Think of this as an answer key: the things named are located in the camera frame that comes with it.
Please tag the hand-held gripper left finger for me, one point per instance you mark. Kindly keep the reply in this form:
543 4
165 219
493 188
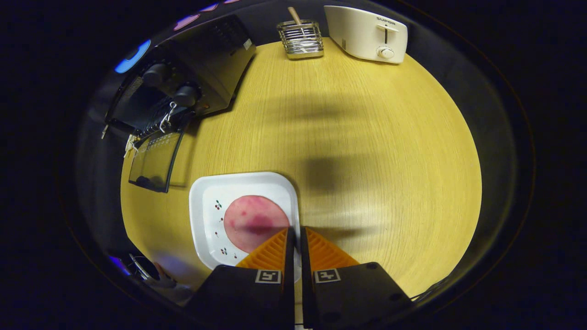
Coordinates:
257 298

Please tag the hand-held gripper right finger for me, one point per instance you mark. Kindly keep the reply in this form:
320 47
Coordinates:
348 298

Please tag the round pink food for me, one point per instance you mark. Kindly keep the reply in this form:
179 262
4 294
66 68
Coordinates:
250 220

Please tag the white square plate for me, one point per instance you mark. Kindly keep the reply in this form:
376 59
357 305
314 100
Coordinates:
206 229

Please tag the black toaster oven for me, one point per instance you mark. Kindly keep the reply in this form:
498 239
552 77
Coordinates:
215 59

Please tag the white bread toaster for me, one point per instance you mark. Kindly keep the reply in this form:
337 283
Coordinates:
362 32

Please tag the wooden stick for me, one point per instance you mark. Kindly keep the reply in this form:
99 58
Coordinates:
294 16

